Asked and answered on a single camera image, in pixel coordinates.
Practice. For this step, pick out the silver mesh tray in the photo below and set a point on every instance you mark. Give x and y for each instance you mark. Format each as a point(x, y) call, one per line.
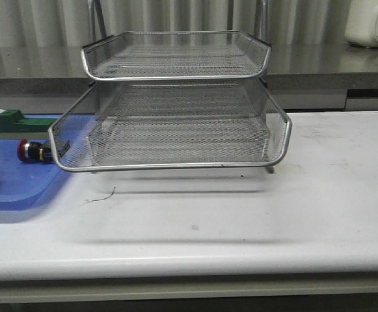
point(143, 140)
point(176, 99)
point(142, 56)

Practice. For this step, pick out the red emergency stop button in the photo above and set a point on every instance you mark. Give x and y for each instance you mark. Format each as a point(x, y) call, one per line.
point(31, 151)

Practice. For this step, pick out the blue plastic tray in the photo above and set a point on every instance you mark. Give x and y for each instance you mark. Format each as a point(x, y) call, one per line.
point(23, 185)

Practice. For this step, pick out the green terminal block component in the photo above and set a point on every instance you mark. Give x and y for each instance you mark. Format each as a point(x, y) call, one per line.
point(15, 125)

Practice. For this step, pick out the white kitchen appliance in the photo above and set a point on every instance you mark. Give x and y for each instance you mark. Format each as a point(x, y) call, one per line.
point(362, 23)

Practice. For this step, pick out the silver metal rack frame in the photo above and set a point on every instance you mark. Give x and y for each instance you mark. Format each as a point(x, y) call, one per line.
point(98, 32)

